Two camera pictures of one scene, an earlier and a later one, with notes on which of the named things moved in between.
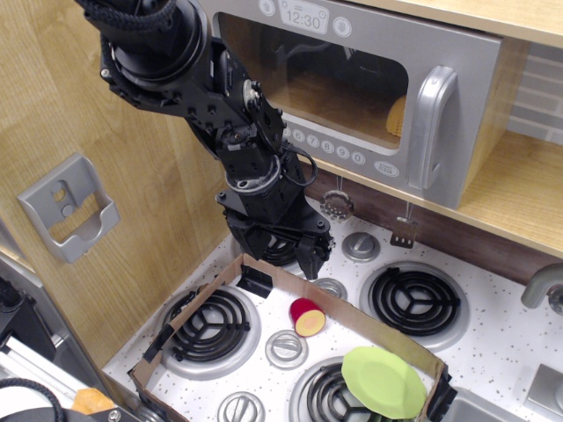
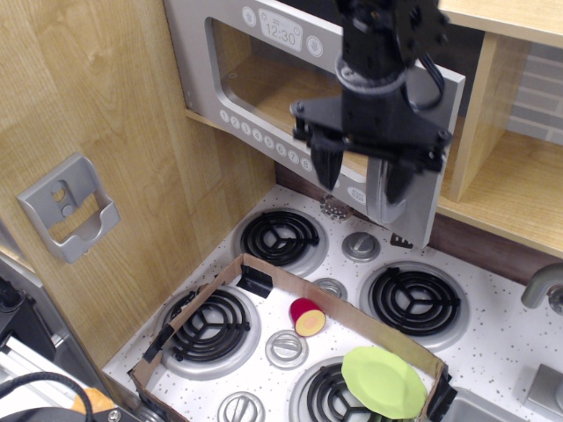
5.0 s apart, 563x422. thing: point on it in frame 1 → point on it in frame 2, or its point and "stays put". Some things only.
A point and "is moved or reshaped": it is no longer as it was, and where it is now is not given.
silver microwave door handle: [432, 105] → [378, 203]
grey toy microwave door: [346, 77] is moved or reshaped
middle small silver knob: [332, 286] stays put
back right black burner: [420, 302] stays put
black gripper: [283, 209] → [387, 121]
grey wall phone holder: [73, 207] stays put
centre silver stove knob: [286, 350] stays put
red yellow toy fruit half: [308, 318] stays put
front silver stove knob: [242, 406] stays put
